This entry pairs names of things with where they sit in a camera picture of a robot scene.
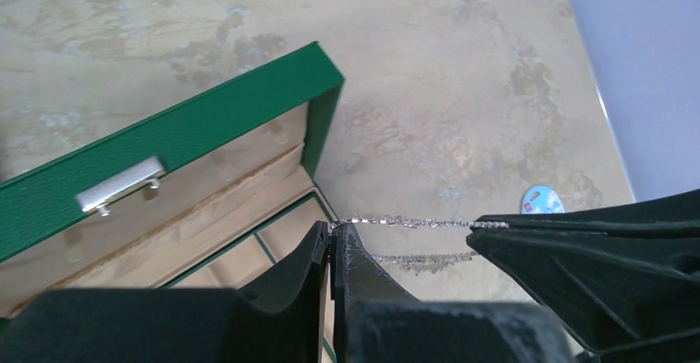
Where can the green jewelry box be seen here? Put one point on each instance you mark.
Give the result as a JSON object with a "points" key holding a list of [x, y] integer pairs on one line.
{"points": [[209, 193]]}

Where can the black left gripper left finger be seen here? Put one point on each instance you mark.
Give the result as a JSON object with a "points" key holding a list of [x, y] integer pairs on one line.
{"points": [[274, 318]]}

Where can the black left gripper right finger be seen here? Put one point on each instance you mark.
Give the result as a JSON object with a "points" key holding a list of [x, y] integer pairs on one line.
{"points": [[378, 320]]}

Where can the blue white oval dish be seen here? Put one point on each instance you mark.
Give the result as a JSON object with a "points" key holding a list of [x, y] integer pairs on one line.
{"points": [[541, 199]]}

